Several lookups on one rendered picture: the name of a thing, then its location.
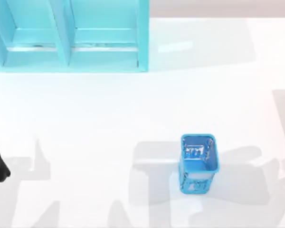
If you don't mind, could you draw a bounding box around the blue basket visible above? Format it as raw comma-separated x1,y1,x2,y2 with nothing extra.
179,133,220,195

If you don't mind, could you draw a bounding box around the light blue rack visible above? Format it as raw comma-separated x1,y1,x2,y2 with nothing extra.
0,0,150,74

